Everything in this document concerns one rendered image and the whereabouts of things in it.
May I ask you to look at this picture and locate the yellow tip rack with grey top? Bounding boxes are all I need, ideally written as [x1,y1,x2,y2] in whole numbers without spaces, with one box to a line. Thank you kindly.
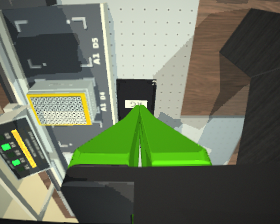
[26,80,97,125]

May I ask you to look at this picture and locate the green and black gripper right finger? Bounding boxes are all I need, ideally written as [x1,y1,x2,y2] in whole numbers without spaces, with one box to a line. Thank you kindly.
[140,105,212,167]

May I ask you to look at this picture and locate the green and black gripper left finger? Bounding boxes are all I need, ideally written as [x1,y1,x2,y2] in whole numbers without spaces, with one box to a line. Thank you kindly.
[67,105,140,169]

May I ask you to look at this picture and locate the black square pad with rg label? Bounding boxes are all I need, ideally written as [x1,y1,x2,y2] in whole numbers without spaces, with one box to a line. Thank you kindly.
[116,79,157,122]

